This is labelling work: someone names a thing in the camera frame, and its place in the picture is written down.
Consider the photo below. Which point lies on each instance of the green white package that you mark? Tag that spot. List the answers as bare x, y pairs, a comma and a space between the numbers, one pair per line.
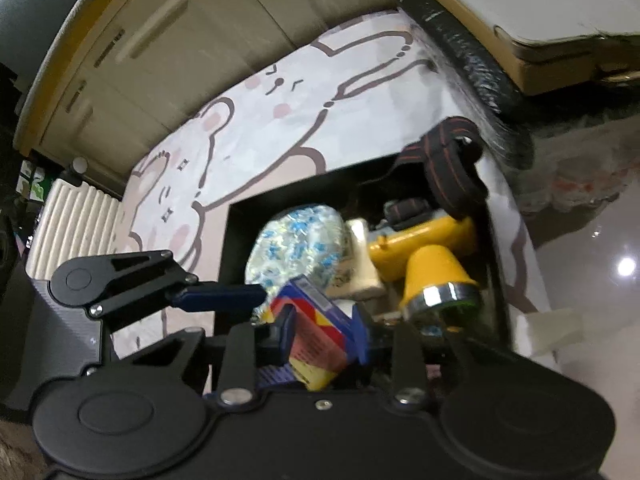
32, 183

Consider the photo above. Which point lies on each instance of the beige wardrobe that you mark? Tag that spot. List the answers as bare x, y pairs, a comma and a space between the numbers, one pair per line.
122, 74

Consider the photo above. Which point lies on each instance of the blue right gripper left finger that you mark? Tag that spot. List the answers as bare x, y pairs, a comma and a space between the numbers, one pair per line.
275, 340

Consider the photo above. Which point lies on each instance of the black foil wrapped bundle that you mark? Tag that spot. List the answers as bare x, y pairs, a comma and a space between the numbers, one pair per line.
478, 75

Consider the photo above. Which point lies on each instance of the white cardboard box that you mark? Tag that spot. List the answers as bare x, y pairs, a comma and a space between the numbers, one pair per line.
544, 45

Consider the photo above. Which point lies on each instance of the white tape strip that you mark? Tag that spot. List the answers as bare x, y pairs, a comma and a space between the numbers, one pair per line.
539, 333

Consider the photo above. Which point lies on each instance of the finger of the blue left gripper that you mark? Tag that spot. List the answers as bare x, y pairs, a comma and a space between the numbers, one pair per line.
212, 296

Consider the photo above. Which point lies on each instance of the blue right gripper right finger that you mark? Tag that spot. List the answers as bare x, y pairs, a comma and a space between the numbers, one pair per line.
361, 322

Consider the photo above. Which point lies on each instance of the cartoon bunny bed sheet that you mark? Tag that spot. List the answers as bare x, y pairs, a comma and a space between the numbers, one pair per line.
360, 91

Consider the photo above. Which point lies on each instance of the colourful card box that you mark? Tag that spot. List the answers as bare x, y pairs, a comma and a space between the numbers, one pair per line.
323, 344

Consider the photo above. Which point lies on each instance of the cream ribbed headboard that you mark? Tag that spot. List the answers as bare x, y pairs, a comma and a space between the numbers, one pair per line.
76, 221

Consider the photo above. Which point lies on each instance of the black storage box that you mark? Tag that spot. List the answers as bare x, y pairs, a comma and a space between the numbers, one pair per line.
346, 190

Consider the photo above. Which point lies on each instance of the blue floral satin pouch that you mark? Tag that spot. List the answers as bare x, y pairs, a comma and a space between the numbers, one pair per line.
308, 241

